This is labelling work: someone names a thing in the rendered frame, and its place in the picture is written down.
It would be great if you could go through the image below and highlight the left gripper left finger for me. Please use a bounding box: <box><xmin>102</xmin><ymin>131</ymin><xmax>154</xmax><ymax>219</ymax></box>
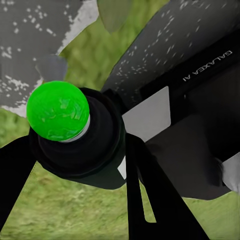
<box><xmin>0</xmin><ymin>135</ymin><xmax>37</xmax><ymax>231</ymax></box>

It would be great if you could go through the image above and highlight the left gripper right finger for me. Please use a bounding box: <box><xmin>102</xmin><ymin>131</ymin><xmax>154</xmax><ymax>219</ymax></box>
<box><xmin>125</xmin><ymin>133</ymin><xmax>210</xmax><ymax>240</ymax></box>

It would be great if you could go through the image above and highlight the insectifuge atomizer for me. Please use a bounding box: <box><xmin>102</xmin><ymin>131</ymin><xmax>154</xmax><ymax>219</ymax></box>
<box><xmin>26</xmin><ymin>54</ymin><xmax>127</xmax><ymax>190</ymax></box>

